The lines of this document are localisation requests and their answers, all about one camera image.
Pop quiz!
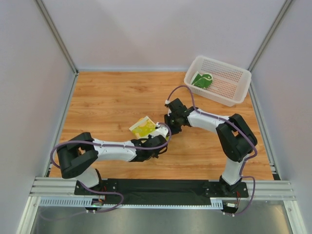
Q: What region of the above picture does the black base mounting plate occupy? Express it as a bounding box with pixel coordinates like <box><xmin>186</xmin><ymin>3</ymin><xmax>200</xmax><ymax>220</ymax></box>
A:
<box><xmin>74</xmin><ymin>178</ymin><xmax>249</xmax><ymax>206</ymax></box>

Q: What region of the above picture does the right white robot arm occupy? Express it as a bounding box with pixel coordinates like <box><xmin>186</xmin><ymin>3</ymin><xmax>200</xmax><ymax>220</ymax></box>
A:
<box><xmin>164</xmin><ymin>98</ymin><xmax>257</xmax><ymax>194</ymax></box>

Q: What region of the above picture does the white perforated plastic basket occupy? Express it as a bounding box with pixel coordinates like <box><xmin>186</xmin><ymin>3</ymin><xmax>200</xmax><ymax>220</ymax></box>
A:
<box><xmin>184</xmin><ymin>56</ymin><xmax>252</xmax><ymax>107</ymax></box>

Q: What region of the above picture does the aluminium frame post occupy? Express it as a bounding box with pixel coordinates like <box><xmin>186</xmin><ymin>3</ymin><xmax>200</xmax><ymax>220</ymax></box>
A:
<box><xmin>33</xmin><ymin>0</ymin><xmax>79</xmax><ymax>74</ymax></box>
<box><xmin>247</xmin><ymin>0</ymin><xmax>294</xmax><ymax>72</ymax></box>

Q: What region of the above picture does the right aluminium frame post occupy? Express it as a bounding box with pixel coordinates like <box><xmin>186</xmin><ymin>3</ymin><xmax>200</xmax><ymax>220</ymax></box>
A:
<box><xmin>247</xmin><ymin>0</ymin><xmax>294</xmax><ymax>72</ymax></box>

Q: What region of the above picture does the left aluminium frame post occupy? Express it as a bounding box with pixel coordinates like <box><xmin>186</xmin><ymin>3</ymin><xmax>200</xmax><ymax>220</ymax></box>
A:
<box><xmin>33</xmin><ymin>0</ymin><xmax>79</xmax><ymax>74</ymax></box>

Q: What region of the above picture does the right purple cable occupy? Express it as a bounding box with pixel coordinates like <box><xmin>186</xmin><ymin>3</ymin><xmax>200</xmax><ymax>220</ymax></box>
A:
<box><xmin>165</xmin><ymin>85</ymin><xmax>258</xmax><ymax>218</ymax></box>

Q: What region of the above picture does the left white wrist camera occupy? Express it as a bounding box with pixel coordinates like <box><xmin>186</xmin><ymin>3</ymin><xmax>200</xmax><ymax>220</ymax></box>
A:
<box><xmin>155</xmin><ymin>122</ymin><xmax>169</xmax><ymax>138</ymax></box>

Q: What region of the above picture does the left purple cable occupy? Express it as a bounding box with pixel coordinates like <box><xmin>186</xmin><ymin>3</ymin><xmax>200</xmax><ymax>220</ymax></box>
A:
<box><xmin>39</xmin><ymin>123</ymin><xmax>173</xmax><ymax>221</ymax></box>

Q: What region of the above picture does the aluminium front rail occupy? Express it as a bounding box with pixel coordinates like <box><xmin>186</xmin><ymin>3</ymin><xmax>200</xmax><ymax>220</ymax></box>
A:
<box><xmin>29</xmin><ymin>177</ymin><xmax>296</xmax><ymax>201</ymax></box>

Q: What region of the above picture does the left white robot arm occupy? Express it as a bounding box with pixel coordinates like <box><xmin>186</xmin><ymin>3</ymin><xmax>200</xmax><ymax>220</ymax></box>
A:
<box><xmin>54</xmin><ymin>132</ymin><xmax>168</xmax><ymax>188</ymax></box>

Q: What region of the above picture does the purple cable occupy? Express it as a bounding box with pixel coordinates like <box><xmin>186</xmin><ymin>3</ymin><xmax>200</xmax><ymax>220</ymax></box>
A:
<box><xmin>165</xmin><ymin>85</ymin><xmax>258</xmax><ymax>218</ymax></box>
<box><xmin>39</xmin><ymin>123</ymin><xmax>173</xmax><ymax>221</ymax></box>

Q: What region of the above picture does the green cream patterned towel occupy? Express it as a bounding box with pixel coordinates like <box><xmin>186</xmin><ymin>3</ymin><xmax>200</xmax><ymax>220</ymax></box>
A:
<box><xmin>191</xmin><ymin>72</ymin><xmax>213</xmax><ymax>90</ymax></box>

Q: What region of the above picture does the yellow lime patterned towel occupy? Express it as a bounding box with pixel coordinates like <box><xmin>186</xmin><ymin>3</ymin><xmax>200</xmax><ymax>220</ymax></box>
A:
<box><xmin>129</xmin><ymin>116</ymin><xmax>157</xmax><ymax>139</ymax></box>

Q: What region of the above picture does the slotted grey cable duct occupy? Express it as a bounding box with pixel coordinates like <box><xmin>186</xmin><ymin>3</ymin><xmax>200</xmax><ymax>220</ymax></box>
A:
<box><xmin>39</xmin><ymin>197</ymin><xmax>238</xmax><ymax>210</ymax></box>

